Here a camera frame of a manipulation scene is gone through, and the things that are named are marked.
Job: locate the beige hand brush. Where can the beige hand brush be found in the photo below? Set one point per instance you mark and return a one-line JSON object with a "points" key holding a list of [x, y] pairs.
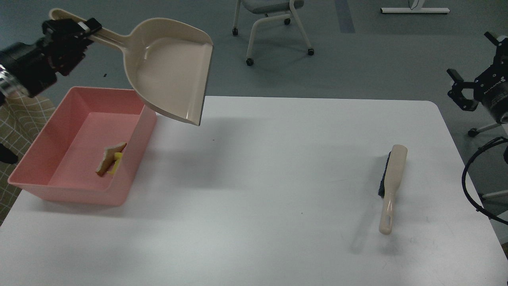
{"points": [[390, 183]]}

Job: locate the pink plastic bin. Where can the pink plastic bin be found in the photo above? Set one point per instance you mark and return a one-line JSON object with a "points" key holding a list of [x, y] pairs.
{"points": [[61, 163]]}

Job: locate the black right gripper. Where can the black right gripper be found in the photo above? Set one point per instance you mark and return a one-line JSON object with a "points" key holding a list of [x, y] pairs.
{"points": [[490, 88]]}

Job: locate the beige plastic dustpan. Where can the beige plastic dustpan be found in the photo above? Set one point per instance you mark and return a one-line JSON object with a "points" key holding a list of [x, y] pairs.
{"points": [[167, 63]]}

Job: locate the white desk foot bar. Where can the white desk foot bar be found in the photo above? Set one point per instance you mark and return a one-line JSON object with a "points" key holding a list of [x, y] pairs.
{"points": [[415, 7]]}

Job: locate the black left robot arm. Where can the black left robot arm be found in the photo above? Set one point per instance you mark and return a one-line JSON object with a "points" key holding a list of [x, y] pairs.
{"points": [[29, 69]]}

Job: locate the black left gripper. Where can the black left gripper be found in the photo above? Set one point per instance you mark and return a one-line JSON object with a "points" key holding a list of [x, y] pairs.
{"points": [[29, 69]]}

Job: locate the toast bread slice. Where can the toast bread slice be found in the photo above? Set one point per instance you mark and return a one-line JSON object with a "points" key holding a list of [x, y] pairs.
{"points": [[109, 158]]}

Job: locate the yellow sponge piece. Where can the yellow sponge piece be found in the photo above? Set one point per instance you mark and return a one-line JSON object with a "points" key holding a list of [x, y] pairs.
{"points": [[115, 164]]}

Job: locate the beige checkered cloth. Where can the beige checkered cloth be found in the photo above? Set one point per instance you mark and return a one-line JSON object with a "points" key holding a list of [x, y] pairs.
{"points": [[22, 119]]}

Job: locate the white caster leg base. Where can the white caster leg base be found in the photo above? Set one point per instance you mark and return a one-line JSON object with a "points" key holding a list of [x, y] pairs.
{"points": [[473, 132]]}

